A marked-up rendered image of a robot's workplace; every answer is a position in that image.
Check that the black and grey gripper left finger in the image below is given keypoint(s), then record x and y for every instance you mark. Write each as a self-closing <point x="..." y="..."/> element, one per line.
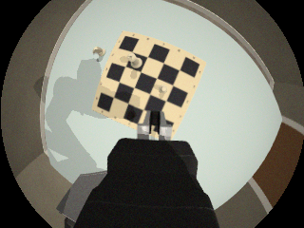
<point x="144" y="129"/>

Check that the white pawn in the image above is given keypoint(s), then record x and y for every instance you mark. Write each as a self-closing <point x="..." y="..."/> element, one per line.
<point x="162" y="88"/>

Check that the white chess king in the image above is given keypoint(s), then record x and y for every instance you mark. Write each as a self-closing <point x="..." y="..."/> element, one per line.
<point x="137" y="62"/>

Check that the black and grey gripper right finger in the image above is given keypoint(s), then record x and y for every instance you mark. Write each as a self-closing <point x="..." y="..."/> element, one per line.
<point x="165" y="129"/>

